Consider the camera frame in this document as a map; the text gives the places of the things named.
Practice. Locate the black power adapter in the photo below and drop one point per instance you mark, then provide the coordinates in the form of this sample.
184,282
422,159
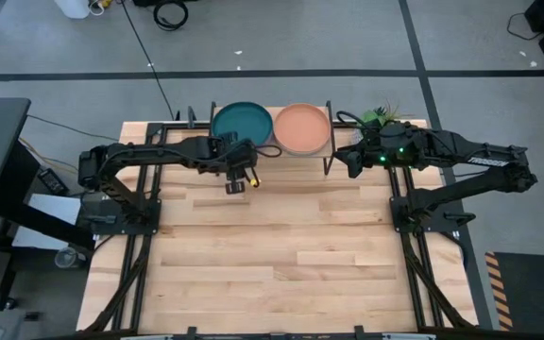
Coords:
53,181

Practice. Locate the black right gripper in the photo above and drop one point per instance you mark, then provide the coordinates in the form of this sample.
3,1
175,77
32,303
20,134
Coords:
387,155

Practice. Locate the black aluminium table frame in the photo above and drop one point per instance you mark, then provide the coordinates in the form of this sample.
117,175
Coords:
158,189

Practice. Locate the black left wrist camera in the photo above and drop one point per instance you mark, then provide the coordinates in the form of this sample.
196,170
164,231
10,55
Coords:
234,188

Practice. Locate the succulent in white patterned pot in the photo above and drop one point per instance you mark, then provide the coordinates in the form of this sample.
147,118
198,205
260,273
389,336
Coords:
371,115

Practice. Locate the small black floor object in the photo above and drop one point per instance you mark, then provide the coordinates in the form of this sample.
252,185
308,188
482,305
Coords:
32,316

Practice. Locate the teal plate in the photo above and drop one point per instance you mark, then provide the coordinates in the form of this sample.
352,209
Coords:
241,120

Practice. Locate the black equipment box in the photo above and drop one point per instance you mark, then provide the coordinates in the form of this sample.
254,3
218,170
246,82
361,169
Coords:
144,2

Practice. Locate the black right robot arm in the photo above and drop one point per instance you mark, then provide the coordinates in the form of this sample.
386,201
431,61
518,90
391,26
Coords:
465,151

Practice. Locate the clear plastic cup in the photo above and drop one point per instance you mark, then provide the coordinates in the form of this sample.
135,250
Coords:
66,258

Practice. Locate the wooden shelf with black frame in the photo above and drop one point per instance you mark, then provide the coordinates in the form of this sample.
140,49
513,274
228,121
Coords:
273,111

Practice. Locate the white flat box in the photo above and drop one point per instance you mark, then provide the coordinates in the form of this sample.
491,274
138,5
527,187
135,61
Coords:
59,208

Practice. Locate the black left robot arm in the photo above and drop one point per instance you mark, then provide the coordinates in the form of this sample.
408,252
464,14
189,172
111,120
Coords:
158,153

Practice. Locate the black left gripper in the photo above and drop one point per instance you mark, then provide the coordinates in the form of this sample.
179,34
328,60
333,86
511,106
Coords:
236,156

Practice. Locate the black mat with hazard stripes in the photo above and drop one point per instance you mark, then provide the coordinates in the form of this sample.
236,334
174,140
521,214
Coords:
536,288

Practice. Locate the white container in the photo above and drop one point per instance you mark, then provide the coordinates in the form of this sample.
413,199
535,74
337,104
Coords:
71,7

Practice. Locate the peach tan plate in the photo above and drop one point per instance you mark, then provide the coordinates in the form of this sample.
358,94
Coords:
301,128

